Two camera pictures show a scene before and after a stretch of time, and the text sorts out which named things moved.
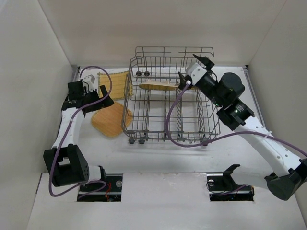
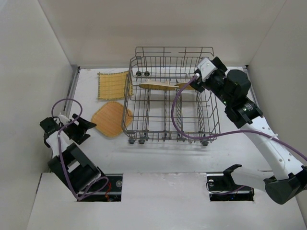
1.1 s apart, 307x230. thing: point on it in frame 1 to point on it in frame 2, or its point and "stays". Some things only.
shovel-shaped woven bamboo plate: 159,86 stays
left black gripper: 93,101 to 72,129
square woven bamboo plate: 111,120 stays
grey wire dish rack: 156,108 stays
